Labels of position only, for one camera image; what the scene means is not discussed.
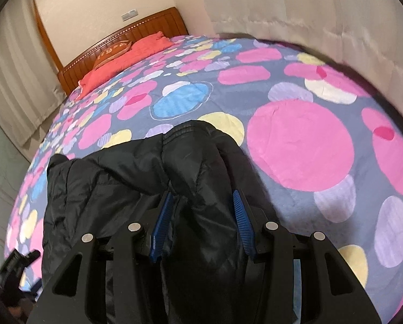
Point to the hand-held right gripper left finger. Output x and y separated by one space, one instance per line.
162 222

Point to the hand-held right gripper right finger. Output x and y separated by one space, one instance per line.
243 222

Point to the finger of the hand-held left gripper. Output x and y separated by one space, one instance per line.
17 261

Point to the black puffer jacket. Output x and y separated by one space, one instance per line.
120 175

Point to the polka dot bedspread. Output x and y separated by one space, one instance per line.
299 141

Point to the frosted glass wardrobe door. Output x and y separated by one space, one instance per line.
2 162

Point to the red pillow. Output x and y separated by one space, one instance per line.
130 64

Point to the orange printed cushion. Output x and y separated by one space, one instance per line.
112 53

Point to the white curtain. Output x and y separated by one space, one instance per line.
289 3
15 74

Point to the wooden headboard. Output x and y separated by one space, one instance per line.
154 23

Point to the wall switch panel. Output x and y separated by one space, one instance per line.
129 15

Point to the wooden wall trim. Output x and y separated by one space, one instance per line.
47 37

